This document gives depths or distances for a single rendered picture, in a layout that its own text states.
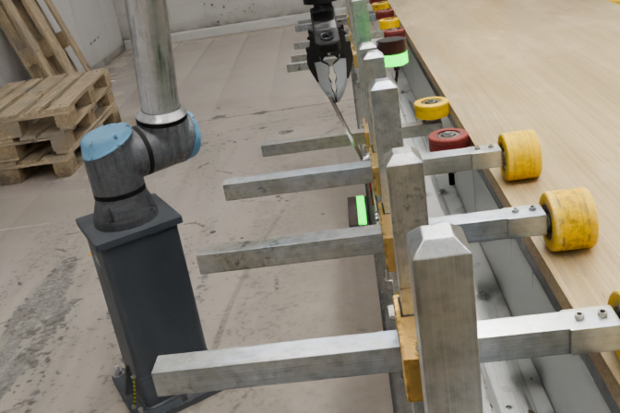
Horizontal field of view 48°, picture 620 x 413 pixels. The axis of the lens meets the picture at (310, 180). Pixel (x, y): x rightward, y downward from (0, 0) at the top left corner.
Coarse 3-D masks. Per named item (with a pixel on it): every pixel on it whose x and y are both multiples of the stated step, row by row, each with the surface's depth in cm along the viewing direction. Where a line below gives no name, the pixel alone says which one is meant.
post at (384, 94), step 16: (384, 80) 88; (384, 96) 87; (384, 112) 88; (384, 128) 89; (400, 128) 89; (384, 144) 90; (400, 144) 90; (384, 176) 92; (384, 192) 92; (384, 208) 93
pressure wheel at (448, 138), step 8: (448, 128) 142; (456, 128) 141; (432, 136) 139; (440, 136) 139; (448, 136) 138; (456, 136) 137; (464, 136) 136; (432, 144) 138; (440, 144) 136; (448, 144) 136; (456, 144) 136; (464, 144) 136; (448, 176) 142
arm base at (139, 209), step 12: (132, 192) 196; (144, 192) 200; (96, 204) 198; (108, 204) 195; (120, 204) 195; (132, 204) 196; (144, 204) 199; (156, 204) 204; (96, 216) 198; (108, 216) 196; (120, 216) 195; (132, 216) 196; (144, 216) 198; (156, 216) 202; (96, 228) 200; (108, 228) 196; (120, 228) 195; (132, 228) 196
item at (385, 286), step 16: (352, 64) 306; (352, 80) 278; (368, 192) 170; (368, 208) 162; (384, 256) 138; (384, 272) 133; (384, 288) 127; (384, 304) 122; (384, 320) 118; (400, 384) 102; (400, 400) 98
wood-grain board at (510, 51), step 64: (448, 0) 304; (512, 0) 279; (576, 0) 258; (448, 64) 196; (512, 64) 185; (576, 64) 176; (512, 128) 138; (576, 128) 133; (512, 192) 110; (576, 256) 89
